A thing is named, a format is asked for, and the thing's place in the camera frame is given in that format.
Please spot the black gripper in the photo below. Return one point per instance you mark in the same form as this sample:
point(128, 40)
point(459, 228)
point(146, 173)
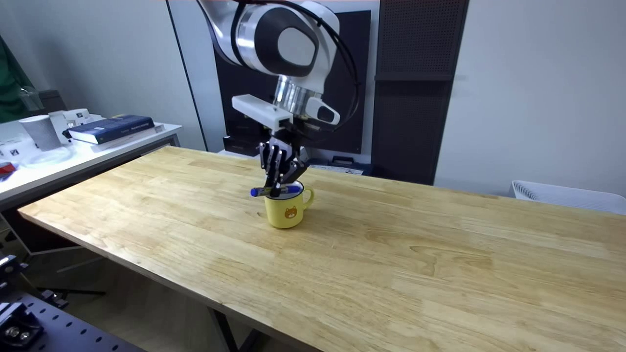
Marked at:
point(279, 167)

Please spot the blue grey marker pen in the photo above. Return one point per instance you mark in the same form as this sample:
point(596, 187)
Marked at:
point(275, 192)

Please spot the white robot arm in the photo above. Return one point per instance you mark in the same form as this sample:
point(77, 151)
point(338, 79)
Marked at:
point(296, 44)

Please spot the yellow enamel cup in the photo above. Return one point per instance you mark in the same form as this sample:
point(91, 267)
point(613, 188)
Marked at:
point(289, 210)

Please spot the large black monitor screen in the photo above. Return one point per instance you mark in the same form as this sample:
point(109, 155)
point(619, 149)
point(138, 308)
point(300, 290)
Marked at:
point(345, 93)

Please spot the dark tall cabinet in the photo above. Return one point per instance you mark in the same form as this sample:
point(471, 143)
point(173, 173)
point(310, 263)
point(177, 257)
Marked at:
point(418, 57)

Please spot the dark blue book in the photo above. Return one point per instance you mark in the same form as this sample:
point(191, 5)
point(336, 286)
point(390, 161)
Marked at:
point(111, 130)

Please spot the white bin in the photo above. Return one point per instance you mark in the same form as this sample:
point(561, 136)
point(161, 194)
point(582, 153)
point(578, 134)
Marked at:
point(566, 196)

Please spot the white side table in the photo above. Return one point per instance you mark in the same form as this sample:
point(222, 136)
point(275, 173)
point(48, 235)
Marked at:
point(44, 171)

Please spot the black perforated metal plate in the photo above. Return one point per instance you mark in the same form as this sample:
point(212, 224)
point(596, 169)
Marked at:
point(32, 325)

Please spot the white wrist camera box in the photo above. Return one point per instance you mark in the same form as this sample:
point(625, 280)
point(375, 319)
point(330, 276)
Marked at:
point(263, 112)

